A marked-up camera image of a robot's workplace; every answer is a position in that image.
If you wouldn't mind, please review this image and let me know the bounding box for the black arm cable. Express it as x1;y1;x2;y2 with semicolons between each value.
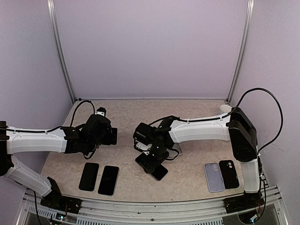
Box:
0;99;96;139
147;88;284;160

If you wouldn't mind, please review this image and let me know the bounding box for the light blue ceramic mug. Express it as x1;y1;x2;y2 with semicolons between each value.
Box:
219;105;234;116

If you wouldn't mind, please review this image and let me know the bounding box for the aluminium left corner post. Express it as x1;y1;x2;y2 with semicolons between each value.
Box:
47;0;76;104

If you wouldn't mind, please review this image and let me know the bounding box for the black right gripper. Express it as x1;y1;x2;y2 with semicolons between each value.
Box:
140;144;169;173

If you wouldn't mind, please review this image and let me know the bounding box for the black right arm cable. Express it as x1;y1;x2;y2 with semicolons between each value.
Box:
147;88;284;160

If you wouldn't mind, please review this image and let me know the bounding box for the black phone silver frame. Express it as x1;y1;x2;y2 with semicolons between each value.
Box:
97;165;119;196

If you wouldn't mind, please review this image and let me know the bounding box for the lilac silicone phone case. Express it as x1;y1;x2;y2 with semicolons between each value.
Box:
204;163;225;193

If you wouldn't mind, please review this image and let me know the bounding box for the aluminium front rail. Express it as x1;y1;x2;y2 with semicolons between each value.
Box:
22;185;285;225

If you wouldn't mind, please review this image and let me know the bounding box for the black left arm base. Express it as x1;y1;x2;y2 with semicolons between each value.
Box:
40;177;82;214

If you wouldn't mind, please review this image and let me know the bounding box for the aluminium right corner post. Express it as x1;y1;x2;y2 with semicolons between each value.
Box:
226;0;255;105

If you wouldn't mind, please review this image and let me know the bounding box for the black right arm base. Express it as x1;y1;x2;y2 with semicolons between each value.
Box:
224;191;264;213

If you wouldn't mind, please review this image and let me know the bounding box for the black phone dark frame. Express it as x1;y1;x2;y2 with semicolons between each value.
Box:
79;163;99;191

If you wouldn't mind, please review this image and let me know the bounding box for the aluminium corner post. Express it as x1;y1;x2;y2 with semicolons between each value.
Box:
226;0;255;105
47;0;76;104

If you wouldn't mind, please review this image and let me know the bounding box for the purple phone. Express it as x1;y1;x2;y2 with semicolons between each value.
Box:
135;153;168;181

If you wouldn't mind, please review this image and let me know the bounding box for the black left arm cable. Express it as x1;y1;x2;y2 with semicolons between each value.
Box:
0;99;96;139

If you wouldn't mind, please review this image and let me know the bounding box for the black phone case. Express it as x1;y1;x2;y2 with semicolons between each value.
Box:
219;160;240;189

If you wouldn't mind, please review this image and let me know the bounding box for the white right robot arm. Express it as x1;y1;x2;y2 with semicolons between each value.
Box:
133;107;261;208

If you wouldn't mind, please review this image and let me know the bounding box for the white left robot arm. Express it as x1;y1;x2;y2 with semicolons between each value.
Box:
0;107;118;209

